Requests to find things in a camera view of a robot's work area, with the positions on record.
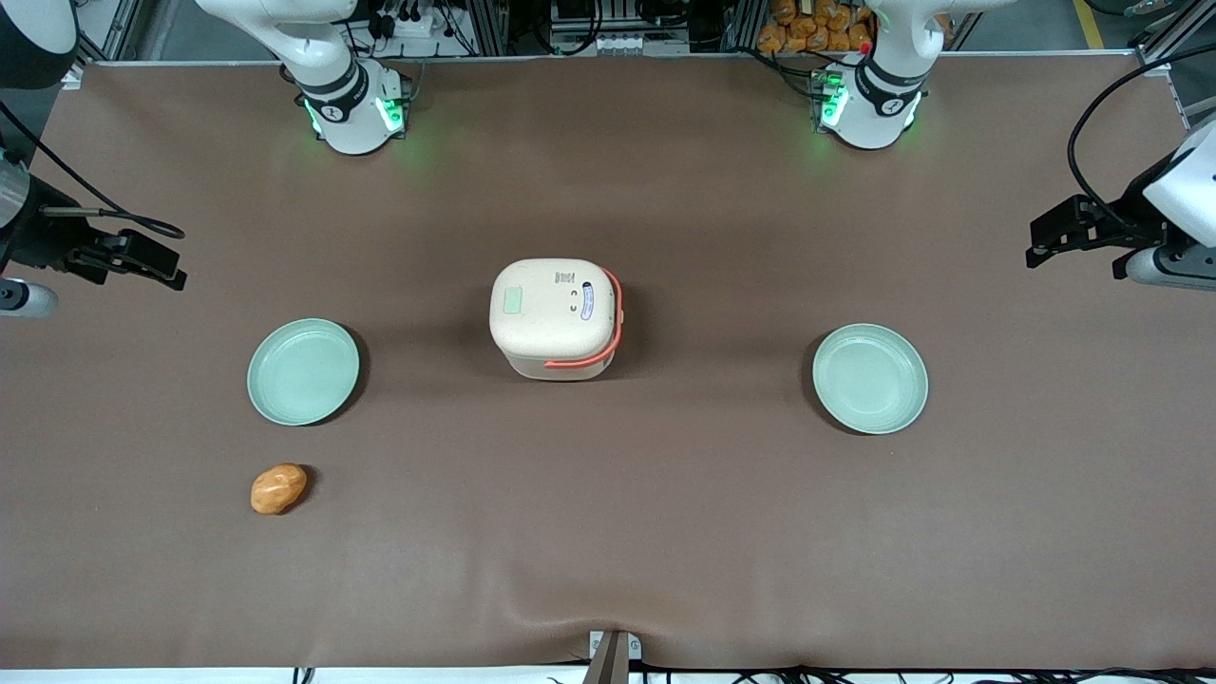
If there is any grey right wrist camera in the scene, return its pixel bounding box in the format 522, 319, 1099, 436
0, 278, 60, 319

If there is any bag of orange bread rolls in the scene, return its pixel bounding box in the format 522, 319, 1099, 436
756, 0, 877, 55

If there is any cream rice cooker orange handle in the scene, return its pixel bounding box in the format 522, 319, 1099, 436
488, 257, 625, 383

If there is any white terminal block strip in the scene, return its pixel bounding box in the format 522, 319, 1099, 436
587, 32, 692, 55

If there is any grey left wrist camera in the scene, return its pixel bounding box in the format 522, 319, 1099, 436
1111, 244, 1216, 292

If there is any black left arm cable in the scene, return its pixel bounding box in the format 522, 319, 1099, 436
1067, 43, 1216, 240

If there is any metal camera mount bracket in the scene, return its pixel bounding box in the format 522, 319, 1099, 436
581, 630, 644, 684

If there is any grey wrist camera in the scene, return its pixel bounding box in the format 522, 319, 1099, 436
0, 278, 60, 319
1111, 244, 1216, 292

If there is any orange-brown bread roll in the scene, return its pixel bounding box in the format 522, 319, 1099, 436
250, 463, 309, 517

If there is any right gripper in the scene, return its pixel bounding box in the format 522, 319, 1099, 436
0, 174, 189, 292

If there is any pale green round plate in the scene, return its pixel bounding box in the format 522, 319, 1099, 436
810, 323, 930, 436
246, 317, 362, 428

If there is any white power strip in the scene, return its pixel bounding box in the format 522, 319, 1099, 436
377, 8, 440, 41

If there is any brown table mat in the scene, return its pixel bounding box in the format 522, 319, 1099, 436
0, 52, 1216, 672

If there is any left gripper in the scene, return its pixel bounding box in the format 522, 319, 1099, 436
1025, 171, 1184, 271

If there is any aluminium frame profile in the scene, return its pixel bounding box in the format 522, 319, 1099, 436
1129, 0, 1216, 69
74, 0, 145, 64

